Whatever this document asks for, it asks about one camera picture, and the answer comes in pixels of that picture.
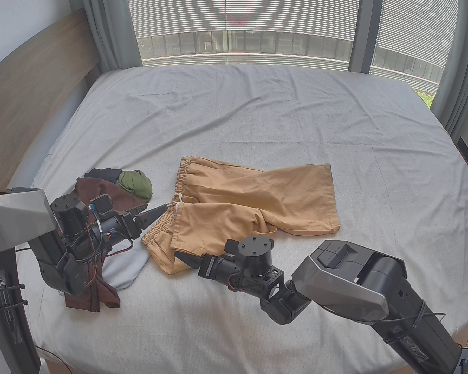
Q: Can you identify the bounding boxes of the bed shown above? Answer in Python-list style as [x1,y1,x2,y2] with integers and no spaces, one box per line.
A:
[0,8,468,374]

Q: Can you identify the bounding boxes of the green garment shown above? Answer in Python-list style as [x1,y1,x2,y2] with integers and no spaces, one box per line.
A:
[116,170,153,203]

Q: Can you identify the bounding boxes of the window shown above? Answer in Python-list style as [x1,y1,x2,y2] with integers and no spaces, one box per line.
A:
[124,0,460,106]

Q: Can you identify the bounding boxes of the black cable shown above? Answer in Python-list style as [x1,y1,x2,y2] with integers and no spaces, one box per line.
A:
[34,345,75,374]

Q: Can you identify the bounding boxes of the tan shorts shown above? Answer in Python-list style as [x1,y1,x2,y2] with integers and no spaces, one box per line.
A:
[140,156,341,276]

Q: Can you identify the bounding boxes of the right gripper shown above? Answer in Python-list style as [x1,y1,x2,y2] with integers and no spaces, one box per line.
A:
[174,251,240,284]

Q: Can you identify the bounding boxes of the brown garment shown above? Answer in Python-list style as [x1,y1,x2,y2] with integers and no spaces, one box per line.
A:
[64,177,149,312]

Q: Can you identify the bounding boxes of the pale blue garment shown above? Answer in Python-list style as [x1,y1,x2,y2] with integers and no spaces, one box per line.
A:
[101,244,151,290]

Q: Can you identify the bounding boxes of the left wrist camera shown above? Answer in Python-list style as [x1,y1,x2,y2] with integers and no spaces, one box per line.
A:
[90,194,112,214]

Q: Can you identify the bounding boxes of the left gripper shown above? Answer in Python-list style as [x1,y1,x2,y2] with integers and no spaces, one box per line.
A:
[101,203,169,241]

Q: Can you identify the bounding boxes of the black garment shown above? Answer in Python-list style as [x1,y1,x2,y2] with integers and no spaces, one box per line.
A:
[84,168,122,182]

